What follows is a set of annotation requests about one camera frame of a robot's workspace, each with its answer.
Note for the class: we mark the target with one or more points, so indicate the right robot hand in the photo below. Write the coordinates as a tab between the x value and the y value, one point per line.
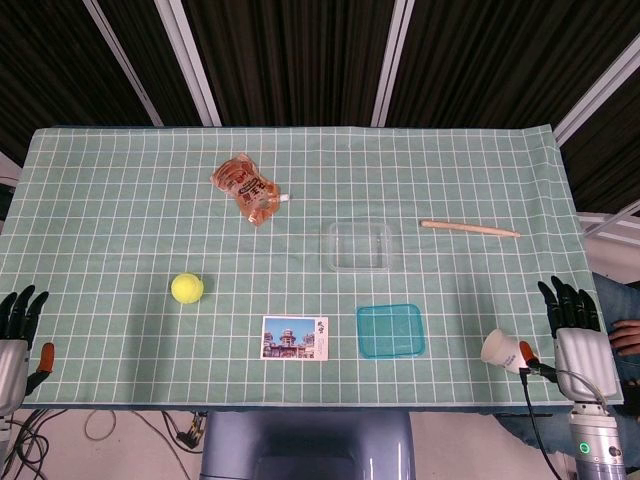
582	360

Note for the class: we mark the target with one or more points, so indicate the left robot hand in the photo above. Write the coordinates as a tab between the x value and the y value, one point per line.
10	360

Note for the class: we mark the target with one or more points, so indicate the blue translucent plastic lid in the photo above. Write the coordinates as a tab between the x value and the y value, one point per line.
391	331

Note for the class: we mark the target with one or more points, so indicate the clear plastic container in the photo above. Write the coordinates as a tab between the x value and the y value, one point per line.
360	247

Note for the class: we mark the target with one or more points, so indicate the person in blue jeans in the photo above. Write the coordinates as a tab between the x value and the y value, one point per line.
620	300

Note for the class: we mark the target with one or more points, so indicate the white paper cup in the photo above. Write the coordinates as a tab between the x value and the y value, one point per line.
500	350

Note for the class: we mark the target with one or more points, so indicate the wooden stick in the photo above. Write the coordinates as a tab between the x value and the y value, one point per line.
465	228

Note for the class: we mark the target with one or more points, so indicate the yellow tennis ball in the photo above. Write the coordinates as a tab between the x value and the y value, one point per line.
187	288

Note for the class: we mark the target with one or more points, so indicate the black power plug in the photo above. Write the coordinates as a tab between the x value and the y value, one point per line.
187	439

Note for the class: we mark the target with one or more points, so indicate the green checked tablecloth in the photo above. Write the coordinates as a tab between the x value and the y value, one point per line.
125	200

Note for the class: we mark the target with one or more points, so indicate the palace photo postcard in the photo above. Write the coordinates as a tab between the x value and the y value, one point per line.
292	338

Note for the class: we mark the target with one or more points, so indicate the orange sauce pouch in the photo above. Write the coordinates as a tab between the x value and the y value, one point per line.
247	190

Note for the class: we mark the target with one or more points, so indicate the blue-grey robot torso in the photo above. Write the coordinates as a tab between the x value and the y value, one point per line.
300	435

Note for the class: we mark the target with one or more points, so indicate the white frame bar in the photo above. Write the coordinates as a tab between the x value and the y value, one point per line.
7	167
612	216

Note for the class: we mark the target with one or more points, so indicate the white aluminium frame post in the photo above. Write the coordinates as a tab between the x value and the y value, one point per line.
191	65
392	65
600	92
125	65

